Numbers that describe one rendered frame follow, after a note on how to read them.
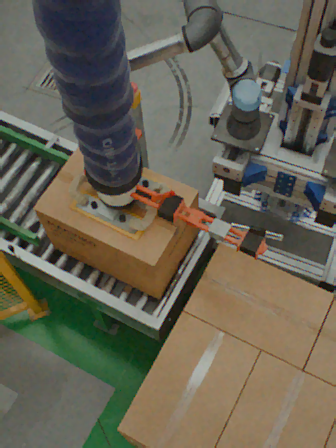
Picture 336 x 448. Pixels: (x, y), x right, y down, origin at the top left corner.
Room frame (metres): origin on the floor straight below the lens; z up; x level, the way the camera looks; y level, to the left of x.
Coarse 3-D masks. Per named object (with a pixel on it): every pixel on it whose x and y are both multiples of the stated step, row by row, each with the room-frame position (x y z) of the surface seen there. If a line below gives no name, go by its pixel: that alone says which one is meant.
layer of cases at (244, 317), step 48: (240, 288) 0.90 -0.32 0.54; (288, 288) 0.88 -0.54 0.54; (192, 336) 0.69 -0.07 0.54; (240, 336) 0.67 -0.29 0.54; (288, 336) 0.65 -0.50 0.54; (144, 384) 0.49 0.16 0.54; (192, 384) 0.47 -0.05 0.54; (240, 384) 0.46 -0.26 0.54; (288, 384) 0.44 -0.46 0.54; (144, 432) 0.29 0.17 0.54; (192, 432) 0.28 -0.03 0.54; (240, 432) 0.26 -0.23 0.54; (288, 432) 0.24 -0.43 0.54
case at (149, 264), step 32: (64, 192) 1.26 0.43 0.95; (96, 192) 1.25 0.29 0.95; (192, 192) 1.20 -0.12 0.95; (64, 224) 1.11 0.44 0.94; (96, 224) 1.09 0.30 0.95; (160, 224) 1.06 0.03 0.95; (96, 256) 1.04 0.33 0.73; (128, 256) 0.94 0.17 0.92; (160, 256) 0.92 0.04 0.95; (160, 288) 0.89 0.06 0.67
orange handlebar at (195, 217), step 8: (136, 128) 1.46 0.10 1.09; (144, 192) 1.14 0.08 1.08; (152, 192) 1.13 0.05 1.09; (144, 200) 1.10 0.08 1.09; (184, 208) 1.05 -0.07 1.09; (184, 216) 1.01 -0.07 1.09; (192, 216) 1.01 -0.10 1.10; (200, 216) 1.00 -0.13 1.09; (208, 216) 1.00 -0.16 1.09; (192, 224) 0.98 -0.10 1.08; (200, 224) 0.97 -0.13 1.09; (232, 232) 0.93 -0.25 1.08; (240, 232) 0.92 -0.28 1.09; (232, 240) 0.89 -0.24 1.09; (264, 248) 0.85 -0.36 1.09
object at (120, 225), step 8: (80, 192) 1.24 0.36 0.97; (88, 200) 1.19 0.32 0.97; (96, 200) 1.19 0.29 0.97; (72, 208) 1.17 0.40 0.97; (80, 208) 1.16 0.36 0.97; (88, 208) 1.15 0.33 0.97; (96, 208) 1.15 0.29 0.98; (88, 216) 1.12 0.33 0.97; (96, 216) 1.11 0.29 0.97; (120, 216) 1.09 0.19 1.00; (128, 216) 1.10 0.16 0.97; (136, 216) 1.10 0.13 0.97; (104, 224) 1.08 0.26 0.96; (112, 224) 1.07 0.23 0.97; (120, 224) 1.06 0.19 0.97; (128, 224) 1.06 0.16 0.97; (120, 232) 1.03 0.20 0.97; (128, 232) 1.03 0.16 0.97; (136, 232) 1.02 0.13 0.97; (136, 240) 0.99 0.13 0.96
